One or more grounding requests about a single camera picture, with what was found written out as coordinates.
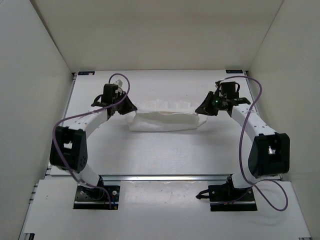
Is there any white pleated skirt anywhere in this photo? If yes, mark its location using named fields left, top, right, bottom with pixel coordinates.
left=125, top=99, right=208, bottom=132

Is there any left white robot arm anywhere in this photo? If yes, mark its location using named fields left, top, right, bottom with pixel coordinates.
left=49, top=80, right=137, bottom=199

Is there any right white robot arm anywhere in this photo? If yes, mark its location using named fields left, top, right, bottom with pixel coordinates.
left=195, top=80, right=290, bottom=200

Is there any right blue corner label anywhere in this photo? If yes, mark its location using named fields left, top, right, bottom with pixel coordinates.
left=225, top=69, right=243, bottom=74

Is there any blue corner label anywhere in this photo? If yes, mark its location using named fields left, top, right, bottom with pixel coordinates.
left=225, top=69, right=243, bottom=74
left=77, top=71, right=95, bottom=76

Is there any left blue corner label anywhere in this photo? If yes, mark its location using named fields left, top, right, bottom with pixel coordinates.
left=77, top=71, right=95, bottom=76

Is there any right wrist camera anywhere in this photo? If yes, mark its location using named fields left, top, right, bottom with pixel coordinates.
left=215, top=79, right=223, bottom=89

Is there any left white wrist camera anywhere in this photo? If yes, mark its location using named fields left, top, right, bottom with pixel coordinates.
left=111, top=79, right=123, bottom=89

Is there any aluminium front rail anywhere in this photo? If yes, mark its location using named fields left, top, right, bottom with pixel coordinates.
left=102, top=174, right=228, bottom=182

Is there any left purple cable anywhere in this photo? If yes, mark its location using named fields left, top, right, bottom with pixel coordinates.
left=52, top=73, right=131, bottom=210

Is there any purple cable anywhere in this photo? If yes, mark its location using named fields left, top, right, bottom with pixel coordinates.
left=216, top=75, right=289, bottom=213
left=52, top=73, right=131, bottom=210

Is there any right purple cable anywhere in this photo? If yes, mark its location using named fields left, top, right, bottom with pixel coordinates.
left=216, top=75, right=289, bottom=213

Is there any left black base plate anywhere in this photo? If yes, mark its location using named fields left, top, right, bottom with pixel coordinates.
left=73, top=185, right=121, bottom=211

